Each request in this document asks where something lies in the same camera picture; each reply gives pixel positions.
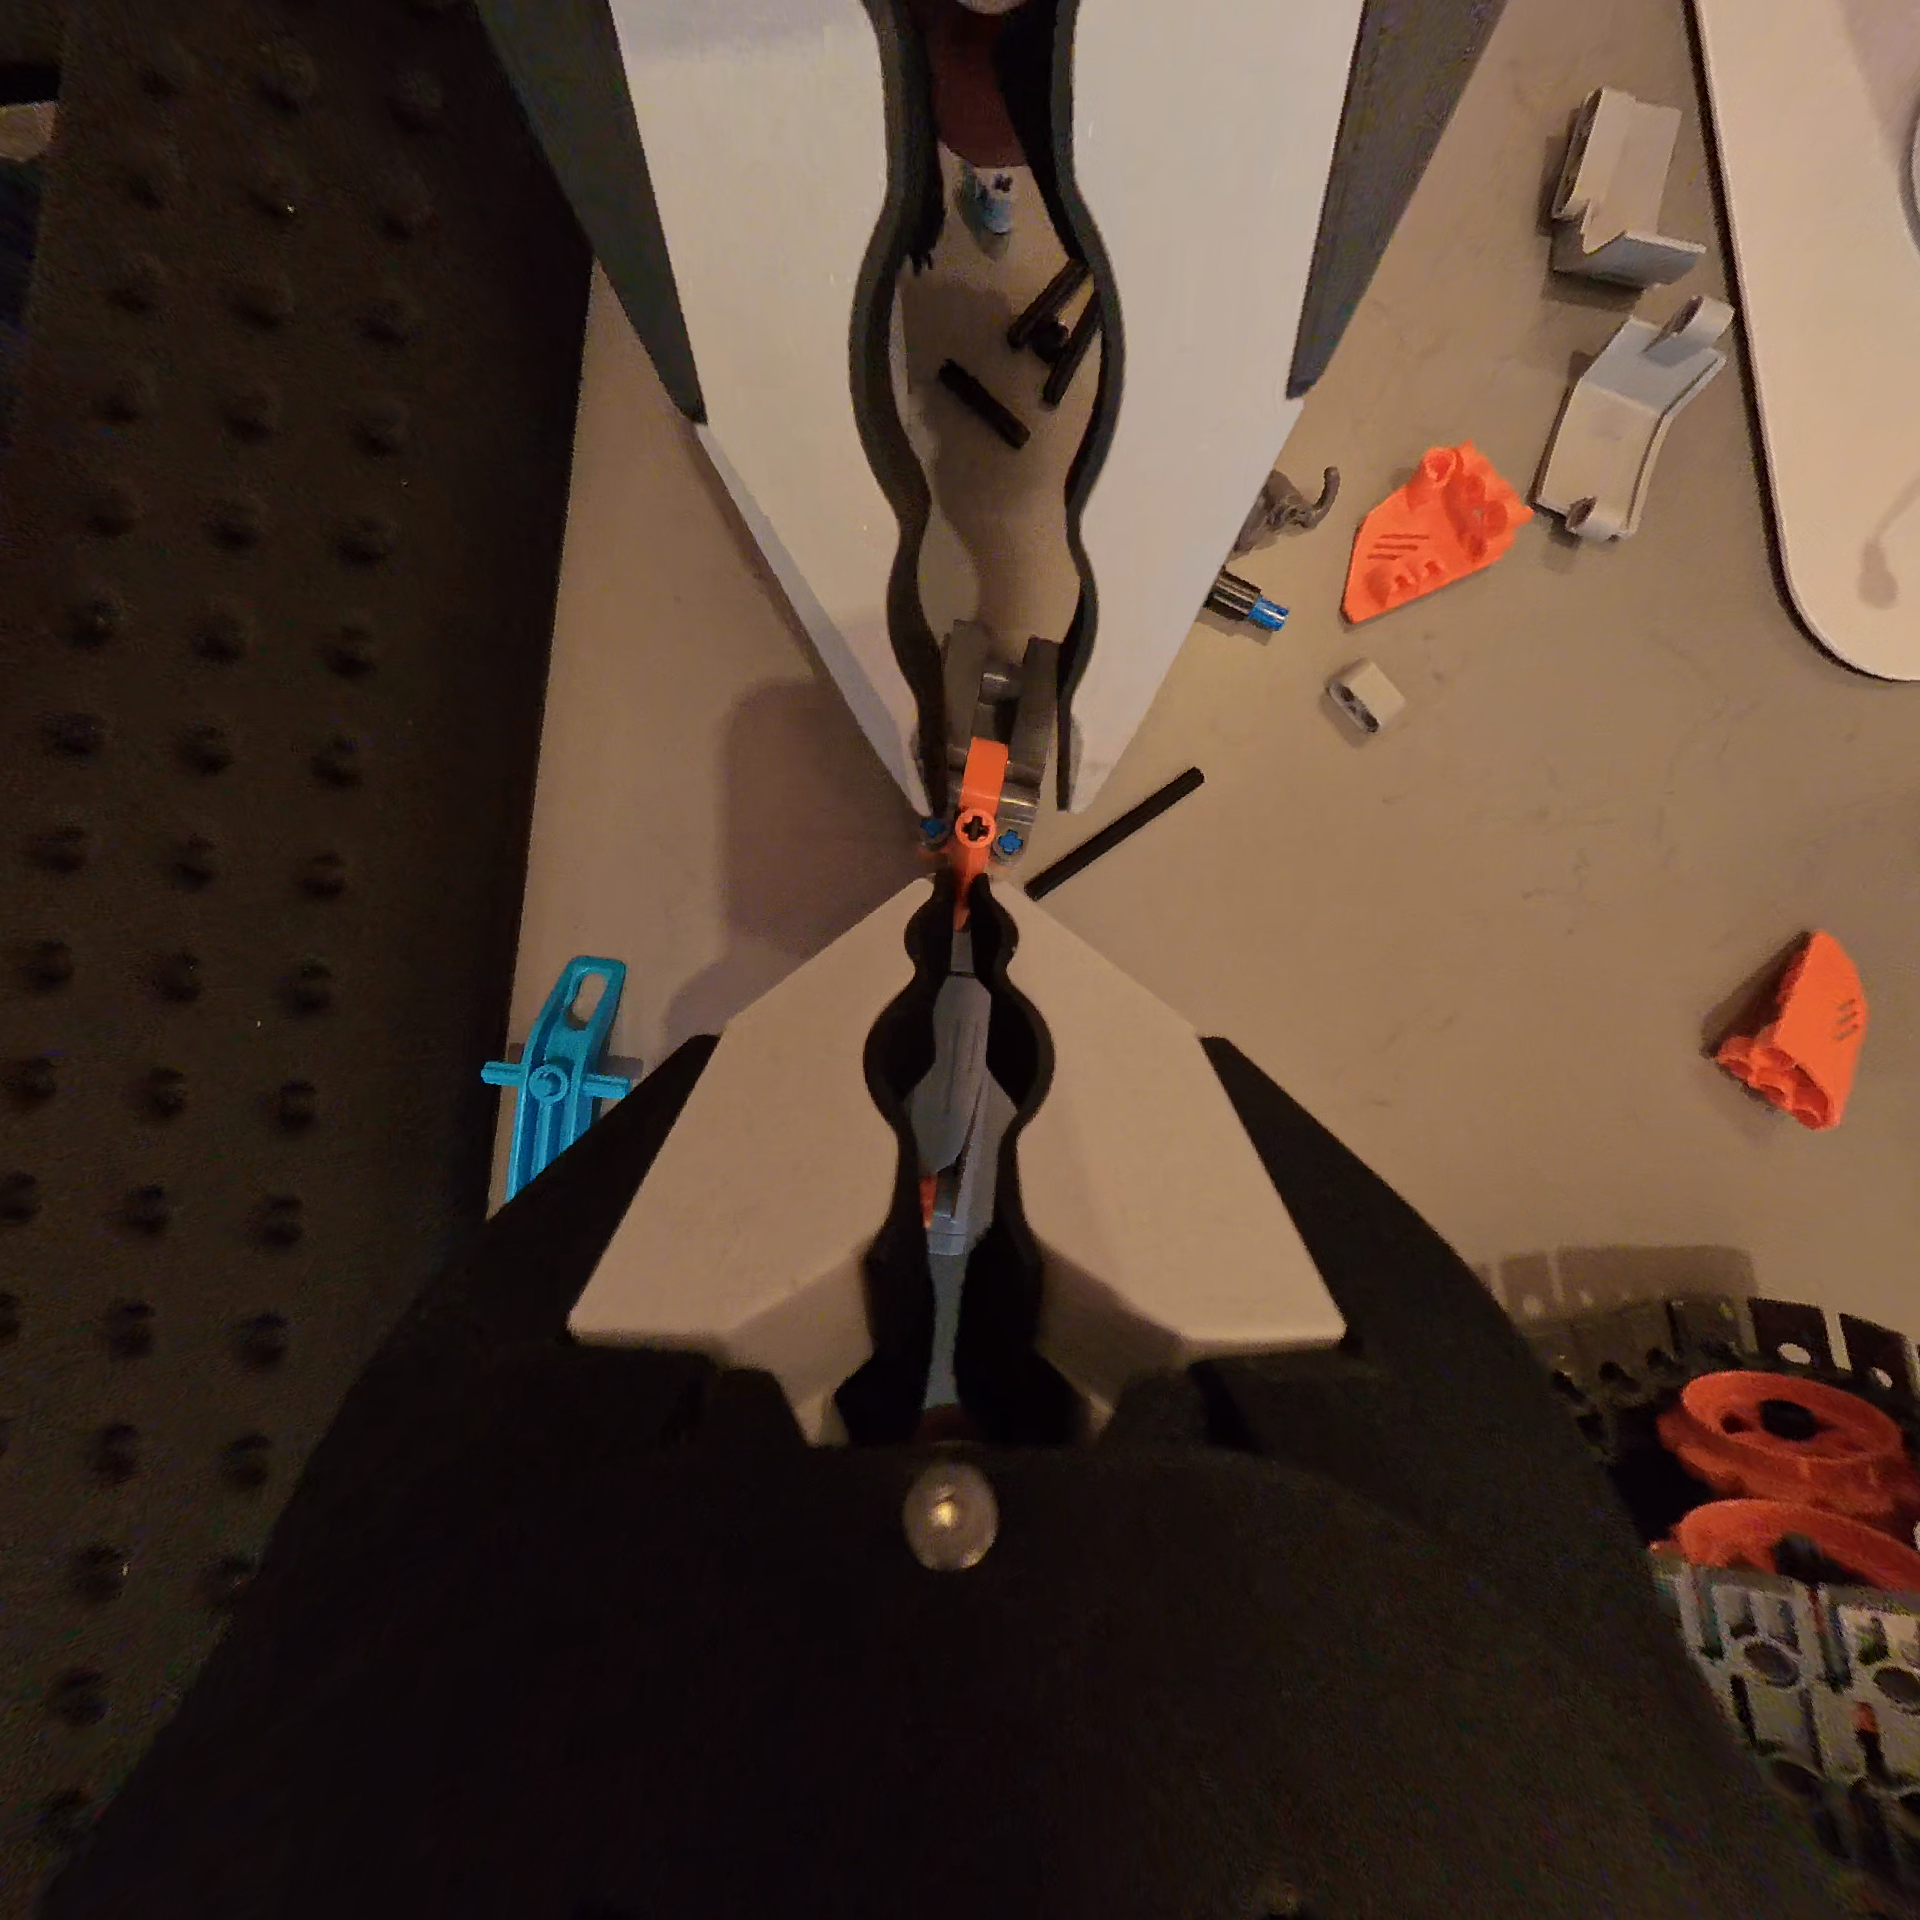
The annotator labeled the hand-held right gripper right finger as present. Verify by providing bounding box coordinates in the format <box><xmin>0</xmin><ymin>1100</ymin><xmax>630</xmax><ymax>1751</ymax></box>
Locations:
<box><xmin>970</xmin><ymin>878</ymin><xmax>1349</xmax><ymax>1419</ymax></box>

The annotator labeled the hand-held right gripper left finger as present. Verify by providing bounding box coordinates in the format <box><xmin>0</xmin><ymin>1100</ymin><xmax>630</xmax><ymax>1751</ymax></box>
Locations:
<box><xmin>569</xmin><ymin>878</ymin><xmax>941</xmax><ymax>1448</ymax></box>

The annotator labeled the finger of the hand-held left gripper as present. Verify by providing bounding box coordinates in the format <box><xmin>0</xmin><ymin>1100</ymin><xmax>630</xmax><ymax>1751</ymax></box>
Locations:
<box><xmin>609</xmin><ymin>0</ymin><xmax>947</xmax><ymax>818</ymax></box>
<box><xmin>1048</xmin><ymin>0</ymin><xmax>1371</xmax><ymax>815</ymax></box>

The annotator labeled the orange beam with black axle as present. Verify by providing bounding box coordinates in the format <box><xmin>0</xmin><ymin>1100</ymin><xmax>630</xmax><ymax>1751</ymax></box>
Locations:
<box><xmin>897</xmin><ymin>961</ymin><xmax>1002</xmax><ymax>1278</ymax></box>

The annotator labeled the short black pin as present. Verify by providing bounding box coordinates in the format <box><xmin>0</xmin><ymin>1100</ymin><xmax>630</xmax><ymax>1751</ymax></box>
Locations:
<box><xmin>937</xmin><ymin>356</ymin><xmax>1036</xmax><ymax>451</ymax></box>

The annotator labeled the long black axle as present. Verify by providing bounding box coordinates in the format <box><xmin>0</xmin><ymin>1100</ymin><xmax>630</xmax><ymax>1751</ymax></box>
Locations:
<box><xmin>1025</xmin><ymin>767</ymin><xmax>1205</xmax><ymax>904</ymax></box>

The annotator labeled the orange grey brick assembly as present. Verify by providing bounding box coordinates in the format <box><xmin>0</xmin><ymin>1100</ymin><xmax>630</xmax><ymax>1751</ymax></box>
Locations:
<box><xmin>910</xmin><ymin>621</ymin><xmax>1079</xmax><ymax>908</ymax></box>

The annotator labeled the grey orange tracked toy vehicle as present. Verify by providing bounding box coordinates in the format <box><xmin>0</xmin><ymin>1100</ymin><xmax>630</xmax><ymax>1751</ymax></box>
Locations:
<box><xmin>1494</xmin><ymin>1243</ymin><xmax>1920</xmax><ymax>1920</ymax></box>

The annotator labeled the person's left hand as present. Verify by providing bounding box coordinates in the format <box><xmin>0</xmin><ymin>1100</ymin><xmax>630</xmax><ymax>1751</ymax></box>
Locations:
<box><xmin>935</xmin><ymin>0</ymin><xmax>1038</xmax><ymax>171</ymax></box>

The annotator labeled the teal plastic separator tool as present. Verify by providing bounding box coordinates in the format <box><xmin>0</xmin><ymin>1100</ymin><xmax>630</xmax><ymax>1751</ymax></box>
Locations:
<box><xmin>481</xmin><ymin>952</ymin><xmax>644</xmax><ymax>1202</ymax></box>

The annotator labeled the grey hook piece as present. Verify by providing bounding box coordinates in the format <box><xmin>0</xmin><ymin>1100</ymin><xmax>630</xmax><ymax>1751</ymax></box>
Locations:
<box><xmin>1242</xmin><ymin>463</ymin><xmax>1345</xmax><ymax>544</ymax></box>

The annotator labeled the orange pin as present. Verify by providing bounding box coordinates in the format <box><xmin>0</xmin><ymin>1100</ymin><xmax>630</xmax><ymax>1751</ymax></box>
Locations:
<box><xmin>1338</xmin><ymin>445</ymin><xmax>1536</xmax><ymax>628</ymax></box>

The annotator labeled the grey angular panel piece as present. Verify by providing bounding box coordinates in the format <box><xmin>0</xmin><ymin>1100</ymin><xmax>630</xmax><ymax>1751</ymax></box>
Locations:
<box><xmin>1546</xmin><ymin>85</ymin><xmax>1709</xmax><ymax>290</ymax></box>

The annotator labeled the grey curved panel piece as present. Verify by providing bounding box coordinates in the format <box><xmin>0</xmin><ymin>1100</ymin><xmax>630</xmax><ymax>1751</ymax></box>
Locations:
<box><xmin>1532</xmin><ymin>293</ymin><xmax>1738</xmax><ymax>543</ymax></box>

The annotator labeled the orange curved brick piece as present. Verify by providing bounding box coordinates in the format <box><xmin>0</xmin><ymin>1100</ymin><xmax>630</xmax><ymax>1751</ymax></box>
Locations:
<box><xmin>1716</xmin><ymin>930</ymin><xmax>1870</xmax><ymax>1130</ymax></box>

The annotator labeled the white book stand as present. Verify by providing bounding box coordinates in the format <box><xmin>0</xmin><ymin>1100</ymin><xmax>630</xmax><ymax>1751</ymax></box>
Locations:
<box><xmin>1693</xmin><ymin>0</ymin><xmax>1920</xmax><ymax>682</ymax></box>

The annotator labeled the black dimpled foam mat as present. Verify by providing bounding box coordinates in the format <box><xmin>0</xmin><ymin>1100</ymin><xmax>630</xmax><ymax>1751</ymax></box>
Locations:
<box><xmin>0</xmin><ymin>0</ymin><xmax>594</xmax><ymax>1920</ymax></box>

